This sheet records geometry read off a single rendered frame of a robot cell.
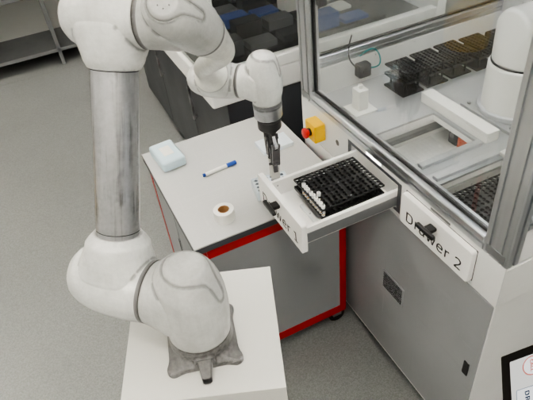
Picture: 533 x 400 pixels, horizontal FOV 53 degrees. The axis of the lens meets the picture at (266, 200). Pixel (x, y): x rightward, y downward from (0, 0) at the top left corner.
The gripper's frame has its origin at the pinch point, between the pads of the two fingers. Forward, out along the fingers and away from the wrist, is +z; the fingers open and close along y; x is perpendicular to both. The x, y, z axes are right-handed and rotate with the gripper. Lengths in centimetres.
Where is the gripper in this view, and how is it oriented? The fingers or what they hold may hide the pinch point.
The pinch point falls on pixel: (274, 168)
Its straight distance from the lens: 181.2
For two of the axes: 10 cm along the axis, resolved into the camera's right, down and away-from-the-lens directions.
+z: 1.0, 7.6, 6.4
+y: -2.7, -6.0, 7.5
